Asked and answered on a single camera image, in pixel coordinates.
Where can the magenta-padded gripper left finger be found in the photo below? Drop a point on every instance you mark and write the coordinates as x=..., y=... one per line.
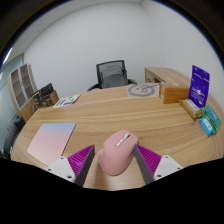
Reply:
x=63, y=168

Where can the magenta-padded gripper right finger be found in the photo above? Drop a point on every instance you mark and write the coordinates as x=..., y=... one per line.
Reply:
x=165, y=165

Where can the pink computer mouse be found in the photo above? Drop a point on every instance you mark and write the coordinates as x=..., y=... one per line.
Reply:
x=116, y=155

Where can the pink blue gradient mouse pad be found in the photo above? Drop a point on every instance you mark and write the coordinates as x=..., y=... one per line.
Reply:
x=50, y=140

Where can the blue packet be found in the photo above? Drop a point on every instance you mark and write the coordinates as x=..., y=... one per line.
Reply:
x=206, y=126

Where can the black padded chair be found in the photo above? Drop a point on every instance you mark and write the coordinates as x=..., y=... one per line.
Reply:
x=11, y=133

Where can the beige small box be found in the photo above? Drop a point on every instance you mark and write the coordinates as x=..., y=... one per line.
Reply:
x=191, y=108

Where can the green white leaflet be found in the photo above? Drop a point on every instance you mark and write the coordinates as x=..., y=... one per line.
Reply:
x=66, y=100

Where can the large brown cardboard box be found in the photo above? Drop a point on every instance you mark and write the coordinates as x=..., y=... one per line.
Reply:
x=49, y=99

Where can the orange wooden box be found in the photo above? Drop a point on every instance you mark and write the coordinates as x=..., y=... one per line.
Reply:
x=175, y=95

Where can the small dark brown box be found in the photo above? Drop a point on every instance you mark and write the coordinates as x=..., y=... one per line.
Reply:
x=36, y=102

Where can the grey circle print sheet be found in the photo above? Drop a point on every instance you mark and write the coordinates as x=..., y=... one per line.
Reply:
x=142, y=90

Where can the black cardboard box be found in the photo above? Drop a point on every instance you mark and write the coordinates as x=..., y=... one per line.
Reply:
x=46, y=90

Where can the purple package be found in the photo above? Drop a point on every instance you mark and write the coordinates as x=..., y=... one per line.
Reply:
x=199, y=86

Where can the wooden side desk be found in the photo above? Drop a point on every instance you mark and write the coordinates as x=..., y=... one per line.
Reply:
x=166, y=75

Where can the wooden shelf unit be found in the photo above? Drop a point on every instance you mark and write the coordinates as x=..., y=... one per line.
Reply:
x=21, y=88

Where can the grey backpack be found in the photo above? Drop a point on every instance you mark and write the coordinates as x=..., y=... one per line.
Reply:
x=113, y=76

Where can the black mesh office chair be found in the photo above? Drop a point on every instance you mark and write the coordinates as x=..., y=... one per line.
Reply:
x=99, y=71

